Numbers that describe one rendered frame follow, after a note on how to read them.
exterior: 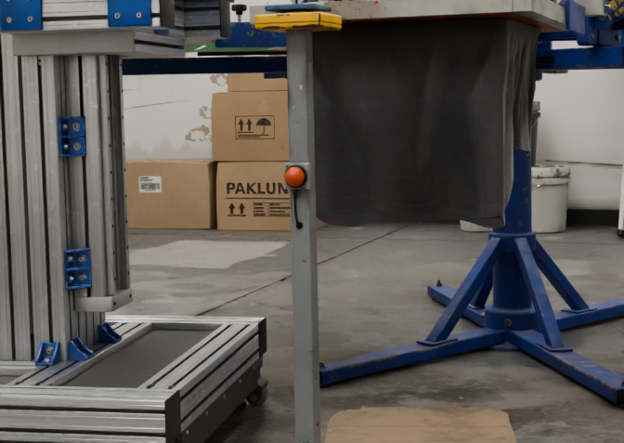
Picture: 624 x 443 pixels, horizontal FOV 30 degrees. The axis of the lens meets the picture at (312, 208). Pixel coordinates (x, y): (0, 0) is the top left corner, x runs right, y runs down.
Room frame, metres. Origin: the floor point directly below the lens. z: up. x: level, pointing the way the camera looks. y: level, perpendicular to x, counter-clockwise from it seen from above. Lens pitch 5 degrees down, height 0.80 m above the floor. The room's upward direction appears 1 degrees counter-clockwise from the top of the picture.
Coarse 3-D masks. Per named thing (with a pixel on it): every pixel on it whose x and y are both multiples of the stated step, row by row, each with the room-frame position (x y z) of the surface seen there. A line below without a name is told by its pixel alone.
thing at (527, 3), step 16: (352, 0) 2.37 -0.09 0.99; (368, 0) 2.36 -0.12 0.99; (384, 0) 2.35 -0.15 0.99; (400, 0) 2.33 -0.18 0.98; (416, 0) 2.32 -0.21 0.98; (432, 0) 2.31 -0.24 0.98; (448, 0) 2.30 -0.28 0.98; (464, 0) 2.29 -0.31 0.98; (480, 0) 2.28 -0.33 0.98; (496, 0) 2.27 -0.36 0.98; (512, 0) 2.26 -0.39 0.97; (528, 0) 2.25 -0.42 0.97; (544, 0) 2.40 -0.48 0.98; (352, 16) 2.37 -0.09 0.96; (368, 16) 2.36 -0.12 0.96; (384, 16) 2.35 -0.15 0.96; (400, 16) 2.33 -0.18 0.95; (416, 16) 2.32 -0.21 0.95; (432, 16) 2.33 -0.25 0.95; (448, 16) 2.34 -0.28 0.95; (528, 16) 2.39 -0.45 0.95; (544, 16) 2.40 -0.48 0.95; (560, 16) 2.62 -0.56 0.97
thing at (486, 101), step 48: (336, 48) 2.47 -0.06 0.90; (384, 48) 2.44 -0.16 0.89; (432, 48) 2.41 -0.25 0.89; (480, 48) 2.38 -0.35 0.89; (336, 96) 2.49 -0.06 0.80; (384, 96) 2.44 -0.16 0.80; (432, 96) 2.41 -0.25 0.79; (480, 96) 2.38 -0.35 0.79; (336, 144) 2.49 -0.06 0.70; (384, 144) 2.45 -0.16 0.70; (432, 144) 2.42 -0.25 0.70; (480, 144) 2.38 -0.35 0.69; (336, 192) 2.49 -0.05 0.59; (384, 192) 2.44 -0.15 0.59; (432, 192) 2.43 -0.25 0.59; (480, 192) 2.38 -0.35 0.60
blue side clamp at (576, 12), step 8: (568, 0) 2.70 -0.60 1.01; (568, 8) 2.70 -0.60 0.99; (576, 8) 2.81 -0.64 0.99; (584, 8) 2.97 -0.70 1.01; (568, 16) 2.70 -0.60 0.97; (576, 16) 2.81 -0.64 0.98; (584, 16) 2.97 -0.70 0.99; (568, 24) 2.70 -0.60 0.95; (576, 24) 2.81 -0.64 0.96; (584, 24) 2.97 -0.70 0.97; (576, 32) 2.82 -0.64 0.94; (584, 32) 2.97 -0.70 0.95
